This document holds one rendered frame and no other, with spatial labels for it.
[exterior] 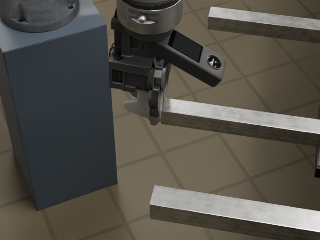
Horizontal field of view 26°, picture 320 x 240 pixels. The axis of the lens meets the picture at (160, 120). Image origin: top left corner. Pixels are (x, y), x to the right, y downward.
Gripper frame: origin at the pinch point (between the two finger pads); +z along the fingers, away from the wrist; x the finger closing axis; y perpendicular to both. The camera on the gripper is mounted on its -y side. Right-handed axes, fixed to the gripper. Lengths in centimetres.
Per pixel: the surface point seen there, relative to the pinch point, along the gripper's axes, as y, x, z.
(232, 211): -13.6, 25.5, -13.9
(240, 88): -10, -96, 82
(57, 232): 32, -28, 84
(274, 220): -18.5, 25.7, -14.0
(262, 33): -13.7, -23.7, -1.2
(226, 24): -7.2, -23.6, -2.0
